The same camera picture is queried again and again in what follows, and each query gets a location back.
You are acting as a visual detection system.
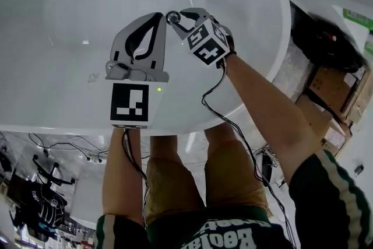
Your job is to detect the person's left leg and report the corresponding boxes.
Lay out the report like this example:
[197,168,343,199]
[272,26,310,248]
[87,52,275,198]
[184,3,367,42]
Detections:
[150,135,178,160]

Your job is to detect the black office chair base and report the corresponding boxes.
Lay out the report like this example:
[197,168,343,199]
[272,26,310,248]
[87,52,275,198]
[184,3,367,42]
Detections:
[31,154,76,187]

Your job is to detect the white bathtub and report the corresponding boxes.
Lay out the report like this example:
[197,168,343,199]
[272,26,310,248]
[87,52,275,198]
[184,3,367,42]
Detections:
[0,0,292,137]

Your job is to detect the hand-held gripper black cable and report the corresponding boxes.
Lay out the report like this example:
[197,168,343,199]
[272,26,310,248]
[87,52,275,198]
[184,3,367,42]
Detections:
[121,128,150,227]
[201,58,297,249]

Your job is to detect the person's leg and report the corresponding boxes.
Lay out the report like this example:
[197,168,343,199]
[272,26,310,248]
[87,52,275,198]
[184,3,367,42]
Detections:
[203,125,237,144]
[150,135,178,160]

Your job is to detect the white power strip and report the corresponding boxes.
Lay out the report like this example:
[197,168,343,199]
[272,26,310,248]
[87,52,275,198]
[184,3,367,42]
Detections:
[86,154,107,164]

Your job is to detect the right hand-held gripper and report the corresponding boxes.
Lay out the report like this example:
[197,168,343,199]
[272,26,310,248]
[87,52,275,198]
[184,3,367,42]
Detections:
[171,8,237,67]

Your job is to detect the black floor cable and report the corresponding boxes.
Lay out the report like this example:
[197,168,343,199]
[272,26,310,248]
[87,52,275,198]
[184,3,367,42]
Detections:
[29,132,109,162]

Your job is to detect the black backpack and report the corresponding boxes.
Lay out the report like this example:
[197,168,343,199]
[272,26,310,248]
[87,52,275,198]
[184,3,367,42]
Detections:
[291,2,368,73]

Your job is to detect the wide cardboard box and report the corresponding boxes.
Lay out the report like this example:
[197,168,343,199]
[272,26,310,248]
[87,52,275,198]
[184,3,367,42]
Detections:
[294,64,372,126]

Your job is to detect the dark green printed sweatshirt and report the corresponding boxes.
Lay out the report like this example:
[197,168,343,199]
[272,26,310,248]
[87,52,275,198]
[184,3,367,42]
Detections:
[93,150,373,249]

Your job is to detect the tall cardboard box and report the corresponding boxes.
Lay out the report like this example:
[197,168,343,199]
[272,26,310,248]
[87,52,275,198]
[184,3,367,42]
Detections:
[319,119,353,155]

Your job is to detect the chrome bathtub drain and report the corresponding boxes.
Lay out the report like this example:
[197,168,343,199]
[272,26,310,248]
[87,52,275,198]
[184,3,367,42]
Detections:
[165,10,182,24]

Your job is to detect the person's right forearm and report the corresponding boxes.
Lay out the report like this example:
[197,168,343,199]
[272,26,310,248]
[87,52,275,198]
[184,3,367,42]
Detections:
[224,54,318,184]

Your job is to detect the person's left forearm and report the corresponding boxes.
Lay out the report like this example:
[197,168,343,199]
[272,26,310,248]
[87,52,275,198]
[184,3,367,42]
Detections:
[101,128,146,227]

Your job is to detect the left hand-held gripper black cable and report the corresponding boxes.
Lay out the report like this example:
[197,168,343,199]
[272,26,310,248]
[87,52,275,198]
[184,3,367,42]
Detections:
[121,128,150,227]

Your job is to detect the person's right leg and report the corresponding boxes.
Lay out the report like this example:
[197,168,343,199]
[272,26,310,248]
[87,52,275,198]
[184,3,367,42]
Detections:
[203,125,237,144]

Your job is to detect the right hand-held gripper black cable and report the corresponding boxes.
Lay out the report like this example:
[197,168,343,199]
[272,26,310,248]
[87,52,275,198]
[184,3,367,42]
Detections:
[201,58,297,249]

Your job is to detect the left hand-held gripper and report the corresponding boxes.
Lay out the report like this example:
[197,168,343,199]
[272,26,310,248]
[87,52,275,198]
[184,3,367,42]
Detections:
[104,12,170,129]

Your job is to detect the tan shorts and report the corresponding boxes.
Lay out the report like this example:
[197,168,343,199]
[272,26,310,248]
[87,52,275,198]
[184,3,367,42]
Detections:
[145,138,270,222]

